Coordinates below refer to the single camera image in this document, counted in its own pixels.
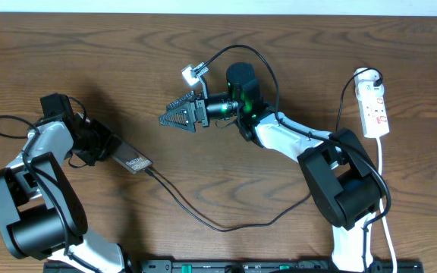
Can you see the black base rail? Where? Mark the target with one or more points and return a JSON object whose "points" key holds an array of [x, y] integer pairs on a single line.
{"points": [[168, 266]]}

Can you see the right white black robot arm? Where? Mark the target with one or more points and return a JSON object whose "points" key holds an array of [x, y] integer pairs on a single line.
{"points": [[344, 183]]}

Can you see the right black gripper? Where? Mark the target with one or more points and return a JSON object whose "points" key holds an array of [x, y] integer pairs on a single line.
{"points": [[193, 112]]}

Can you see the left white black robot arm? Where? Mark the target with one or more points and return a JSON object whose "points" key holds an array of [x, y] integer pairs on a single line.
{"points": [[40, 214]]}

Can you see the Galaxy S25 Ultra smartphone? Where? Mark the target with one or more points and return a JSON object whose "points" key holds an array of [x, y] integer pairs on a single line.
{"points": [[128, 156]]}

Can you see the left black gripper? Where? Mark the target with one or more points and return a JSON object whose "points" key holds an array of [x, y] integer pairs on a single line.
{"points": [[105, 137]]}

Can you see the white power strip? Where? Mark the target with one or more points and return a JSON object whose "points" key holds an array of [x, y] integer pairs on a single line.
{"points": [[369, 91]]}

